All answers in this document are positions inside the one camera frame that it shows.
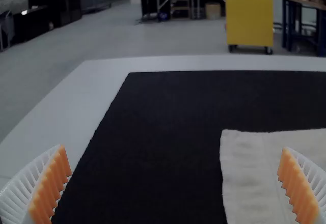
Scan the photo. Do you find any yellow wheeled cabinet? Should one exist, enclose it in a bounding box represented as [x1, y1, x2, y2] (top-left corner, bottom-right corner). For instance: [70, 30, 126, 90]
[225, 0, 275, 55]

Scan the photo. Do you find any brown carton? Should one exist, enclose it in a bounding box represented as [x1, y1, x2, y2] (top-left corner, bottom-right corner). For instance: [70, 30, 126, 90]
[205, 2, 221, 20]

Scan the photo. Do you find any blue metal workbench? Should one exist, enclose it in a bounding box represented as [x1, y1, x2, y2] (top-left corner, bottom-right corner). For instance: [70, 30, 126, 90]
[262, 0, 326, 57]

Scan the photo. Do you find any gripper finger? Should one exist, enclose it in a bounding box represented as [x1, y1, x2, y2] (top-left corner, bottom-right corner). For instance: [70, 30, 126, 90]
[0, 144, 73, 224]
[277, 147, 326, 224]

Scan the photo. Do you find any pale towel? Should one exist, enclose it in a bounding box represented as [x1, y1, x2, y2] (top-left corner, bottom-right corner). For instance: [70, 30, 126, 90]
[219, 128, 326, 224]

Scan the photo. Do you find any black mat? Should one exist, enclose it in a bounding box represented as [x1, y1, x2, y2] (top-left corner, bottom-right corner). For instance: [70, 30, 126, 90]
[50, 70, 326, 224]

